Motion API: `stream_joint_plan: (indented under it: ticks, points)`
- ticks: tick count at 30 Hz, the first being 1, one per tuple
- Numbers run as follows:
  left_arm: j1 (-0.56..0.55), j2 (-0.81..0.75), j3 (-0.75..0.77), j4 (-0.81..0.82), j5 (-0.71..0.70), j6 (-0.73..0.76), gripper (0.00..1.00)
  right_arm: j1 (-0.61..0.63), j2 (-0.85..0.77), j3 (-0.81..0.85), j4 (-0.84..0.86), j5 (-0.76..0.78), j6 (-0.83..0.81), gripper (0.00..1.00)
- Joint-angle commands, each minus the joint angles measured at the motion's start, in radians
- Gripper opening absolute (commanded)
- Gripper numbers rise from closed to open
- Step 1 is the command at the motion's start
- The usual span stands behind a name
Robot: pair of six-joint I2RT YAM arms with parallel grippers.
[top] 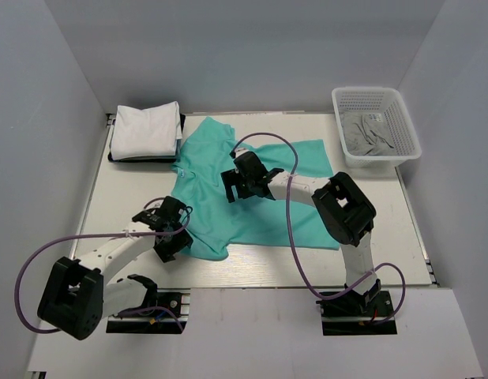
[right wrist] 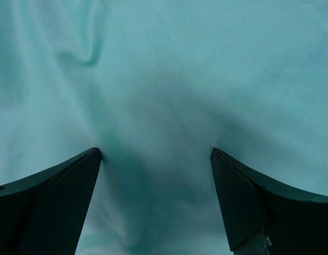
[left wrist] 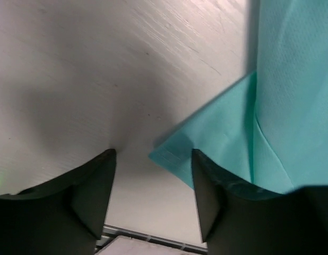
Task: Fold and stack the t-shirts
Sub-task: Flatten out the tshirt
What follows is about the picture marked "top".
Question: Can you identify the teal t-shirt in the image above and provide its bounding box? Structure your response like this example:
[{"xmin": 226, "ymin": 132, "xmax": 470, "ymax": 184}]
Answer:
[{"xmin": 171, "ymin": 118, "xmax": 339, "ymax": 261}]

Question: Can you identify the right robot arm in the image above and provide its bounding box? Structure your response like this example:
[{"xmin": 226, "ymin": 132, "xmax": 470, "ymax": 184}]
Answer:
[{"xmin": 221, "ymin": 148, "xmax": 381, "ymax": 315}]

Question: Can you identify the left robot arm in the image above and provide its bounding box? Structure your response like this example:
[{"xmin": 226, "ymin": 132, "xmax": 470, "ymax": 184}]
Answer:
[{"xmin": 37, "ymin": 196, "xmax": 193, "ymax": 340}]

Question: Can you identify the folded dark t-shirt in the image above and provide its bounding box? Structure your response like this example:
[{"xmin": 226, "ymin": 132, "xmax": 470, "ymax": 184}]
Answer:
[{"xmin": 107, "ymin": 114, "xmax": 186, "ymax": 163}]

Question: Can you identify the folded white t-shirt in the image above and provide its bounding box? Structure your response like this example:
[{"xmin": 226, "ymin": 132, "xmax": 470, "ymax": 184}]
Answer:
[{"xmin": 111, "ymin": 101, "xmax": 182, "ymax": 159}]

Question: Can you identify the grey t-shirt in basket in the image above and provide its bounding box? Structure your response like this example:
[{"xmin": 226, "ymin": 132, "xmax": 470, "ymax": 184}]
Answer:
[{"xmin": 341, "ymin": 112, "xmax": 396, "ymax": 156}]

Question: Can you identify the white plastic basket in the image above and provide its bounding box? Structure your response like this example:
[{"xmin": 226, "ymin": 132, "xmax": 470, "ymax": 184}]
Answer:
[{"xmin": 332, "ymin": 87, "xmax": 422, "ymax": 167}]

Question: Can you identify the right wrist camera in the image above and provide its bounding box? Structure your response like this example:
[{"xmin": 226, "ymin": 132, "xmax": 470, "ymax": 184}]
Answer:
[{"xmin": 230, "ymin": 147, "xmax": 250, "ymax": 159}]

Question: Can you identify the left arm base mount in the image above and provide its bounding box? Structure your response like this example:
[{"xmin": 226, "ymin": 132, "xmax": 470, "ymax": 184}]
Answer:
[{"xmin": 106, "ymin": 289, "xmax": 190, "ymax": 336}]

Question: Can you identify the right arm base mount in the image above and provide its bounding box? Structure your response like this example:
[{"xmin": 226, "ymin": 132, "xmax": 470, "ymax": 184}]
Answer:
[{"xmin": 316, "ymin": 291, "xmax": 397, "ymax": 336}]

